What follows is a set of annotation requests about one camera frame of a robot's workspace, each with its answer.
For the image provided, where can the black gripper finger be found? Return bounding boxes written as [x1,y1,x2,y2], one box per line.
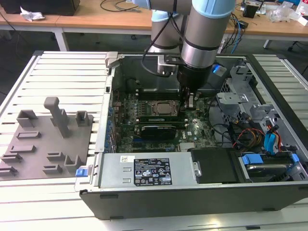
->
[189,90,201,110]
[180,86,191,112]

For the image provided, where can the green RAM stick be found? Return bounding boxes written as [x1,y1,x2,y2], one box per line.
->
[139,115,181,122]

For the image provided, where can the black RAM slot bank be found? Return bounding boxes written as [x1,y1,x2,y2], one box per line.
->
[135,88,181,102]

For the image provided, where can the silver CPU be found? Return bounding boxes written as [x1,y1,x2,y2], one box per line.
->
[156,103,176,114]

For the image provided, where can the metal CPU socket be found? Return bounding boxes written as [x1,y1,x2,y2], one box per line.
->
[148,100,181,118]

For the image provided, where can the green motherboard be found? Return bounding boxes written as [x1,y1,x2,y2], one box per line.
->
[112,90,217,154]

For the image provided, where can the metal drive cage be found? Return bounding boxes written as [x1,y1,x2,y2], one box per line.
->
[215,64,301,154]

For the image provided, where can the black graphics card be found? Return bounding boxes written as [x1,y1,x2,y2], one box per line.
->
[139,124,178,141]

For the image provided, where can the silver chipset heatsink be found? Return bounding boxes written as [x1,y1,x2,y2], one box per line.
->
[179,142,197,153]

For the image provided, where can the black plastic shroud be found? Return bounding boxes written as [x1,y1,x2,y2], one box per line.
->
[187,148,238,185]

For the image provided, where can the grey case latch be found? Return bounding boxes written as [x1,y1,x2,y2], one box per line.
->
[105,51,120,68]

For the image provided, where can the small black device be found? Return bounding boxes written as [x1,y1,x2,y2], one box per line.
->
[242,4,259,18]

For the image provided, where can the hard disk in blue carrier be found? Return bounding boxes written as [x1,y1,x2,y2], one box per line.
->
[238,154,299,183]

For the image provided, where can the grey power supply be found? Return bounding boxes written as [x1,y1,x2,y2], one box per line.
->
[98,151,196,191]

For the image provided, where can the black PC case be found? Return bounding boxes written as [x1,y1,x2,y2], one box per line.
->
[74,51,308,221]

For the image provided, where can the clear plastic bags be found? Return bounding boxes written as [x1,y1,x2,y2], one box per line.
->
[266,1,299,24]

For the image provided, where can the blue case latch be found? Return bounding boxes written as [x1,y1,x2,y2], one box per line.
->
[75,167,88,179]

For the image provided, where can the grey parts rack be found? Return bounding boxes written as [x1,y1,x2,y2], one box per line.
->
[0,96,95,181]

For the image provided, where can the large black box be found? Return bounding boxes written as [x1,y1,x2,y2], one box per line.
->
[4,0,80,16]

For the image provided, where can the crumpled white paper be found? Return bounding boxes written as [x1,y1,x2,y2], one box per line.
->
[19,6,45,23]

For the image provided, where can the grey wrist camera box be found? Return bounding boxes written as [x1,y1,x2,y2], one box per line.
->
[212,63,227,77]

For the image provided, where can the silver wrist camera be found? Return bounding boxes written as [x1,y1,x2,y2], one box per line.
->
[157,54,184,76]

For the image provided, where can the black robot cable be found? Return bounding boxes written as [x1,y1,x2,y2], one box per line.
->
[141,13,174,77]

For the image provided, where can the blue desk cable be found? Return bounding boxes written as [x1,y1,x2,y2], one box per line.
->
[233,18,243,54]

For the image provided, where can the orange yellow wire bundle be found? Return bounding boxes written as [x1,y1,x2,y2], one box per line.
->
[237,128,265,148]

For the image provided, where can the blue flat wire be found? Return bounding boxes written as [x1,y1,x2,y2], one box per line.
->
[264,125,278,156]

